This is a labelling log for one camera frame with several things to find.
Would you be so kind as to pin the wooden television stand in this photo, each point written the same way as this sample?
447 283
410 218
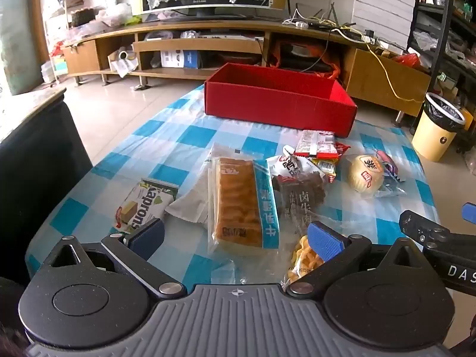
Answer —
193 44

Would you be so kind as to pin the black metal shelf rack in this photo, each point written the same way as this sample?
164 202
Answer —
446 15

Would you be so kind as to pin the dark cabinet with stone top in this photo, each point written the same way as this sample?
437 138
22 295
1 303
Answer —
41 178

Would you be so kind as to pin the white panel stack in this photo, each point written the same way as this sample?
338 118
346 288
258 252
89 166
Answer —
385 3

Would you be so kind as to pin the clear plastic bag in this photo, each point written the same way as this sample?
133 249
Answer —
115 15

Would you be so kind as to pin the clear beef jerky packet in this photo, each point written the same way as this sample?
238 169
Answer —
297 193

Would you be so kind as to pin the red cardboard box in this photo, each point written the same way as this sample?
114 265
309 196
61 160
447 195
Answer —
275 115

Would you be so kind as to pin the small blue red packet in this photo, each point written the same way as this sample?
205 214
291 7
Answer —
388 165

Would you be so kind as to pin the clear bag of yellow crisps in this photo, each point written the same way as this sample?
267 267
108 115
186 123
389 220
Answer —
303 258

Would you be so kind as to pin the long white power strip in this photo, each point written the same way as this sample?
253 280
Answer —
362 36

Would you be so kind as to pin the blue white checked tablecloth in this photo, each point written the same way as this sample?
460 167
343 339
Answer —
178 134

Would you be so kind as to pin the round bun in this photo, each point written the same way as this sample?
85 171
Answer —
366 173

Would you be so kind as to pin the red white snack packet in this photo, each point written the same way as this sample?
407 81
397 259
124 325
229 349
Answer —
316 143

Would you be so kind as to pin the white paper bag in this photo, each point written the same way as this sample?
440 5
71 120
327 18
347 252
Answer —
122 65

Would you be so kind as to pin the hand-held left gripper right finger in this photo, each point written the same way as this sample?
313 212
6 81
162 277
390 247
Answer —
326 241

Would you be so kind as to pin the blue white box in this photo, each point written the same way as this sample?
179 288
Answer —
186 59

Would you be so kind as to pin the bread packet with blue label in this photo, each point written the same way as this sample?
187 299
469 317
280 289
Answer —
238 208

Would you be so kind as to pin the orange plastic bag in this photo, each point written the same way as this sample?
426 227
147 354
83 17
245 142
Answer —
333 68

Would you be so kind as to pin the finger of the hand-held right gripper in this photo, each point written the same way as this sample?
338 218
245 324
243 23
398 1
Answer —
422 230
469 214

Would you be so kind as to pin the red plastic bag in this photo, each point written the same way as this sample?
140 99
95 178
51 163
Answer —
408 60

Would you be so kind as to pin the small white power strip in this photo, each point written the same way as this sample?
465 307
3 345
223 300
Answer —
301 24

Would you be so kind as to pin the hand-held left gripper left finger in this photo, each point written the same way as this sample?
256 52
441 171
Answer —
145 237

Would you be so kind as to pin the yellow red snack packet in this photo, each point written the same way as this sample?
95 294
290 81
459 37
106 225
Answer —
327 167

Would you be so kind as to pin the green white wafer packet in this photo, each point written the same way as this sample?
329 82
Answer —
145 204

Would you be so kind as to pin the yellow trash bin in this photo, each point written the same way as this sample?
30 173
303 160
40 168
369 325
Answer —
433 141

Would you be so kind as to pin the dark woven basket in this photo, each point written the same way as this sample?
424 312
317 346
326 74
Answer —
83 16

